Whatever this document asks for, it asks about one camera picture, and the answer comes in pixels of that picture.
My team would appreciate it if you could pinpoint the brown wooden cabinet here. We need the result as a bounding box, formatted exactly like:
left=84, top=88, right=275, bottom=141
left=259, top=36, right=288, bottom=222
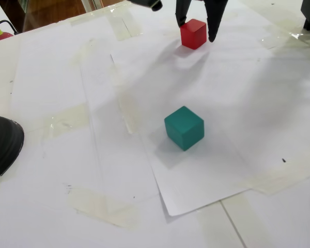
left=0, top=0, right=94, bottom=33

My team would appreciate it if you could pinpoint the red cube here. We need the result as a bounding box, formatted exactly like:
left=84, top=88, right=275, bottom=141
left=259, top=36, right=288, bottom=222
left=180, top=18, right=207, bottom=50

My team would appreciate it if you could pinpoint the black round-base camera stand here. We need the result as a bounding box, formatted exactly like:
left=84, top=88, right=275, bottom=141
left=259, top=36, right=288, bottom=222
left=0, top=116, right=25, bottom=184

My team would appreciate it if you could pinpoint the red fire extinguisher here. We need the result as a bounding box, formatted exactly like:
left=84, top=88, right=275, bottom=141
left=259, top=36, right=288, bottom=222
left=0, top=19, right=19, bottom=43

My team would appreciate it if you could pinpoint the clear glossy tape strip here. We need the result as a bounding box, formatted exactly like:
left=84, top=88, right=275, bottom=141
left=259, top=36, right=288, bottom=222
left=259, top=32, right=304, bottom=50

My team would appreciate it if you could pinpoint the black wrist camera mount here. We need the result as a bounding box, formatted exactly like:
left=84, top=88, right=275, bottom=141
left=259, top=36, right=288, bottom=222
left=130, top=0, right=163, bottom=12

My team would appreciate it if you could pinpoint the teal blue cube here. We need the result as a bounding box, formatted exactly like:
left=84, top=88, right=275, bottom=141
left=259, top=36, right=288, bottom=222
left=164, top=105, right=205, bottom=152

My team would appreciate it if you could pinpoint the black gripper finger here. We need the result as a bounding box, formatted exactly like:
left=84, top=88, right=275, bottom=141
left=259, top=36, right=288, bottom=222
left=175, top=0, right=192, bottom=28
left=203, top=0, right=228, bottom=43

